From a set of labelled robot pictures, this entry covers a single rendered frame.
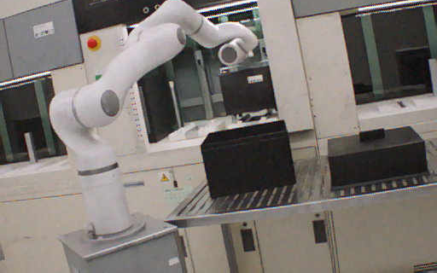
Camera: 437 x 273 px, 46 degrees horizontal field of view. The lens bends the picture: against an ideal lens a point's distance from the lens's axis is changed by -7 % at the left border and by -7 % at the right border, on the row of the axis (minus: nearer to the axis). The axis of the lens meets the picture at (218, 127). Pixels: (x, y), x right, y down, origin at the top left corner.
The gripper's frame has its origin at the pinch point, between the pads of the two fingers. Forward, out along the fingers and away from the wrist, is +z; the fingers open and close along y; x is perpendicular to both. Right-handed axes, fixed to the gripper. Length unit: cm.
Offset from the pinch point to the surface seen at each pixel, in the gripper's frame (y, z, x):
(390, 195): 49, -93, -44
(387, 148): 51, -84, -33
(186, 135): -29.3, -11.1, -30.6
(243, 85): -0.8, -10.6, -13.9
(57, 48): -72, -31, 17
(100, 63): -54, -30, 7
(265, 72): 9.0, -10.5, -10.2
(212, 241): -21, -31, -73
